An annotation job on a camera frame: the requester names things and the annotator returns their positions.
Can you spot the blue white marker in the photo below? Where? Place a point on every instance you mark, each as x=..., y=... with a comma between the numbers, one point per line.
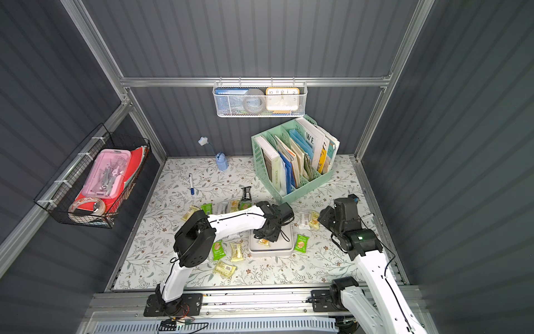
x=191, y=185

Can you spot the grey tape roll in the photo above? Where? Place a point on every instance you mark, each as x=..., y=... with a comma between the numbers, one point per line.
x=254, y=101

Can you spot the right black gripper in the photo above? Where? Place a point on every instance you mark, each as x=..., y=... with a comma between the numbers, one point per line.
x=330, y=216

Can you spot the white wire wall basket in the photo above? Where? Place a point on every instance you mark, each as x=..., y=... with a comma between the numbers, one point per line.
x=263, y=85

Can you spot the white storage box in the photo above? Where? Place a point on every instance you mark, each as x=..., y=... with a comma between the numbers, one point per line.
x=282, y=248

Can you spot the white brown book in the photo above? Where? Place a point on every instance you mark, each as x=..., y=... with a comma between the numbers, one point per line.
x=274, y=165

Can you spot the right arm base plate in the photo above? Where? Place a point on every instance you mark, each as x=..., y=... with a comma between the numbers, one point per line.
x=323, y=302

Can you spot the aluminium rail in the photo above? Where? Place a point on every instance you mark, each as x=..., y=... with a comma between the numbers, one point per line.
x=263, y=302

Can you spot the white book WE cover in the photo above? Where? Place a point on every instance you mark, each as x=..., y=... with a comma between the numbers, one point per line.
x=318, y=141

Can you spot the yellow white clock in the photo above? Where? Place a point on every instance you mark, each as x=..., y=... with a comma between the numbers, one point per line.
x=282, y=100

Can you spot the blue box in basket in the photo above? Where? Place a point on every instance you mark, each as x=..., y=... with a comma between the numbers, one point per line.
x=229, y=101

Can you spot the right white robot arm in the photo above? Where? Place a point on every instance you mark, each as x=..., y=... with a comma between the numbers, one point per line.
x=389, y=312

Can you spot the pink plastic case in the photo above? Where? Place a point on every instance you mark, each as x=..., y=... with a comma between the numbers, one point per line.
x=107, y=174

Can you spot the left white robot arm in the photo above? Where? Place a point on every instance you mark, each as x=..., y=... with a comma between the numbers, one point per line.
x=194, y=240

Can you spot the blue small bottle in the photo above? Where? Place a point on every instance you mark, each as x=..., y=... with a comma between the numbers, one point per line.
x=220, y=157

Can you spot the black wire side basket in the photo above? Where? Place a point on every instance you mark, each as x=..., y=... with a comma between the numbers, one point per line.
x=63, y=189

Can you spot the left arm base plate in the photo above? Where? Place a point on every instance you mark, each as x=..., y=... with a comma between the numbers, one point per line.
x=187, y=305

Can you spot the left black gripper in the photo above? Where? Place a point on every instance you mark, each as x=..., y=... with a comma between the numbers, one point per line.
x=274, y=229

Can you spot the mint green file organizer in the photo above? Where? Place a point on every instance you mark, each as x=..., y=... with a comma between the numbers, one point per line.
x=288, y=138

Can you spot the blue folder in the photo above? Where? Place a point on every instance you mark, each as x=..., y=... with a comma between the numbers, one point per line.
x=290, y=182

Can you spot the black cookie packet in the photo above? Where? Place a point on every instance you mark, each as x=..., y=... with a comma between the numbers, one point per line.
x=246, y=194

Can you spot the green cookie packet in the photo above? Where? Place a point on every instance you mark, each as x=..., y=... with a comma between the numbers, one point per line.
x=207, y=208
x=218, y=251
x=301, y=243
x=244, y=205

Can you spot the white cookie packet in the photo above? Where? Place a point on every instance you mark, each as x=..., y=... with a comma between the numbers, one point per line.
x=221, y=208
x=304, y=222

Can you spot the clear tape roll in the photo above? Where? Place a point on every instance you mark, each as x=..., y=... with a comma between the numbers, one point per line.
x=87, y=207

